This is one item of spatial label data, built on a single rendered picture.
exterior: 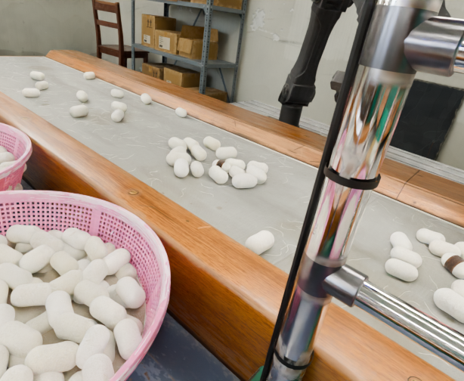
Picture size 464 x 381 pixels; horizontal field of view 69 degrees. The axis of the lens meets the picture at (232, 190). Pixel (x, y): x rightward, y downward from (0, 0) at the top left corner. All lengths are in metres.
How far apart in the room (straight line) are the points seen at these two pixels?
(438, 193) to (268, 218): 0.28
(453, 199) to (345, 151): 0.44
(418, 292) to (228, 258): 0.20
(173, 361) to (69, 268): 0.13
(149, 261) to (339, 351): 0.18
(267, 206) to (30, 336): 0.30
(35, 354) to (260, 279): 0.17
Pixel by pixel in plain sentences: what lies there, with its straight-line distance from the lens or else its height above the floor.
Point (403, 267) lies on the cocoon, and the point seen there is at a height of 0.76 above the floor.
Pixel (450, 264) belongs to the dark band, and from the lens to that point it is 0.44.
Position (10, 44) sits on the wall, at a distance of 5.07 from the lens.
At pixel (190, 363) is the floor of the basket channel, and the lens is 0.35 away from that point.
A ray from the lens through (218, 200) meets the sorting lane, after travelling 0.45.
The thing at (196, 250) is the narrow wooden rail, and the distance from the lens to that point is 0.32.
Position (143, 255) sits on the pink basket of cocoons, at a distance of 0.34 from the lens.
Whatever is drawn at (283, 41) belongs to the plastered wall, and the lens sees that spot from 3.01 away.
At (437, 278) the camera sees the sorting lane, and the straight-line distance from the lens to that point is 0.43.
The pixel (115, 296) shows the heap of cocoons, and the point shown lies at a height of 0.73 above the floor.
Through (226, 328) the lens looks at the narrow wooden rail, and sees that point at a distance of 0.32.
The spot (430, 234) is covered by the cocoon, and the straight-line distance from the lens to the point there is 0.48.
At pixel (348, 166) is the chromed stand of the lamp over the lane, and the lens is 0.16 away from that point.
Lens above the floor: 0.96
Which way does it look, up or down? 28 degrees down
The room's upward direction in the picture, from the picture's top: 9 degrees clockwise
